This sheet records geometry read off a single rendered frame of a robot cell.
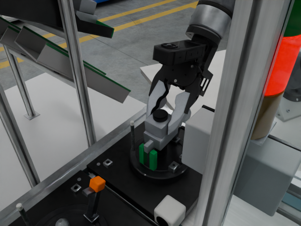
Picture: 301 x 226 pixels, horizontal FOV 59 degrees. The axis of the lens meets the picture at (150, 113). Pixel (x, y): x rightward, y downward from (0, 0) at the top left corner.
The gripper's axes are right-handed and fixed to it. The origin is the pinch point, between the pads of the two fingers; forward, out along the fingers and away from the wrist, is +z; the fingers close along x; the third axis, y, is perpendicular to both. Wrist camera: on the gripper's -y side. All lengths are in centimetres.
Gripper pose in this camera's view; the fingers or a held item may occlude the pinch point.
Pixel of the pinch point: (158, 123)
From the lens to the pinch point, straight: 53.8
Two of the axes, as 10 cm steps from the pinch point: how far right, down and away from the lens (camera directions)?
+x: -7.7, -4.0, 5.0
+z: -4.1, 9.1, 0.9
